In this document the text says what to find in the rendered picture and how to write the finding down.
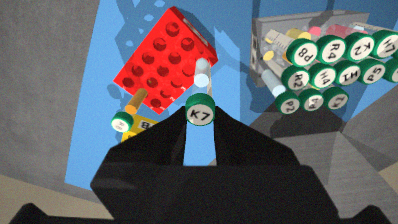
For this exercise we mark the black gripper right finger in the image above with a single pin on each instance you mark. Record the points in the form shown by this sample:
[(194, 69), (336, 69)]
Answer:
[(246, 145)]

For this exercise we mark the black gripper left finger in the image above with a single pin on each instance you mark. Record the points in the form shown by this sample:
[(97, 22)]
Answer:
[(154, 144)]

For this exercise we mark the yellow rack with round wells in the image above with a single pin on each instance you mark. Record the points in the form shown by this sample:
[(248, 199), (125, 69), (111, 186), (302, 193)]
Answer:
[(140, 123)]

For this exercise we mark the blue bench mat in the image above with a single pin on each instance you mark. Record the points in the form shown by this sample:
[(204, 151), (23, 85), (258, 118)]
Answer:
[(122, 25)]

